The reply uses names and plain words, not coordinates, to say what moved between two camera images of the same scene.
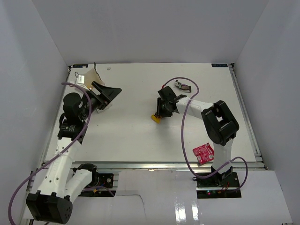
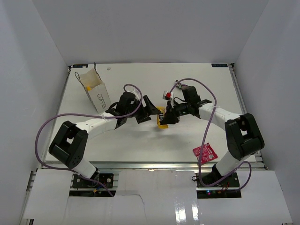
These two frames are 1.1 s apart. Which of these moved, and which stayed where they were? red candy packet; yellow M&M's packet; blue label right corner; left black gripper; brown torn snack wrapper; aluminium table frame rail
Moved: left black gripper; yellow M&M's packet
Stayed: red candy packet; brown torn snack wrapper; aluminium table frame rail; blue label right corner
